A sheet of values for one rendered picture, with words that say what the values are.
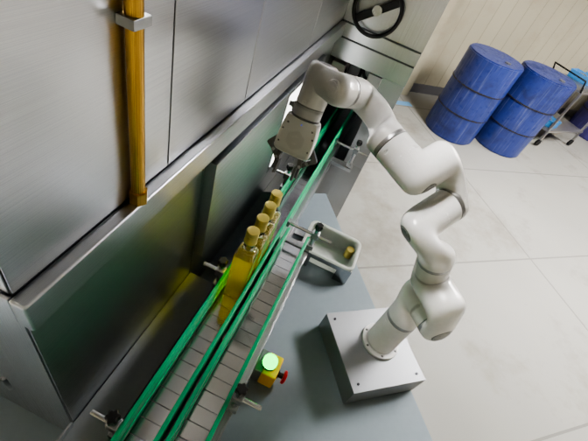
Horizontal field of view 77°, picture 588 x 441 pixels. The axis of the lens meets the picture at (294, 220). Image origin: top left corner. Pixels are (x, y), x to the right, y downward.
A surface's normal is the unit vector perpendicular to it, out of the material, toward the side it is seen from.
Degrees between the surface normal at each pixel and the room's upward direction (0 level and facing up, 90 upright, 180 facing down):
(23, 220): 90
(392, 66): 90
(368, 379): 1
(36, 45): 90
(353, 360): 1
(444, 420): 0
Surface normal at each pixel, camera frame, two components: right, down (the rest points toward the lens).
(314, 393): 0.27, -0.67
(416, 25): -0.34, 0.60
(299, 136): -0.23, 0.41
